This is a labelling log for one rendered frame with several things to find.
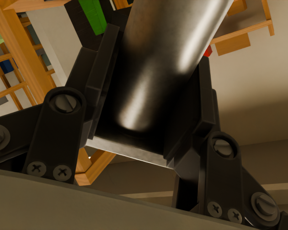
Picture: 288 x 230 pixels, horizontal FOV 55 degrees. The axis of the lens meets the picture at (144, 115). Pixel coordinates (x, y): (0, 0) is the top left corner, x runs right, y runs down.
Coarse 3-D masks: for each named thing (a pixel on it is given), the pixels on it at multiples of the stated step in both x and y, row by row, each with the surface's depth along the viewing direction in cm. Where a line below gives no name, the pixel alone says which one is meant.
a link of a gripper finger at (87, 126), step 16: (112, 32) 11; (112, 48) 10; (80, 64) 10; (96, 64) 9; (112, 64) 10; (80, 80) 10; (96, 80) 9; (96, 96) 9; (16, 112) 8; (32, 112) 8; (96, 112) 9; (0, 128) 7; (16, 128) 8; (32, 128) 8; (0, 144) 7; (16, 144) 7; (80, 144) 10; (0, 160) 7
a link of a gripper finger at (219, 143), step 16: (208, 144) 9; (224, 144) 9; (208, 160) 8; (224, 160) 9; (240, 160) 9; (176, 176) 11; (208, 176) 8; (224, 176) 8; (240, 176) 8; (176, 192) 10; (208, 192) 8; (224, 192) 8; (240, 192) 8; (176, 208) 10; (192, 208) 10; (208, 208) 7; (224, 208) 8; (240, 208) 8
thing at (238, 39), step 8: (112, 0) 611; (240, 0) 483; (264, 0) 463; (232, 8) 493; (240, 8) 488; (264, 8) 468; (256, 24) 479; (264, 24) 475; (272, 24) 512; (232, 32) 499; (240, 32) 494; (272, 32) 479; (216, 40) 515; (224, 40) 520; (232, 40) 516; (240, 40) 512; (248, 40) 508; (208, 48) 554; (216, 48) 531; (224, 48) 526; (232, 48) 522; (240, 48) 518; (208, 56) 543
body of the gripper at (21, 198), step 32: (0, 192) 5; (32, 192) 6; (64, 192) 6; (96, 192) 6; (0, 224) 5; (32, 224) 5; (64, 224) 5; (96, 224) 5; (128, 224) 6; (160, 224) 6; (192, 224) 6; (224, 224) 6
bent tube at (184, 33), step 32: (160, 0) 8; (192, 0) 8; (224, 0) 8; (128, 32) 9; (160, 32) 8; (192, 32) 8; (128, 64) 10; (160, 64) 9; (192, 64) 10; (128, 96) 10; (160, 96) 10; (96, 128) 12; (128, 128) 11; (160, 128) 12; (160, 160) 12
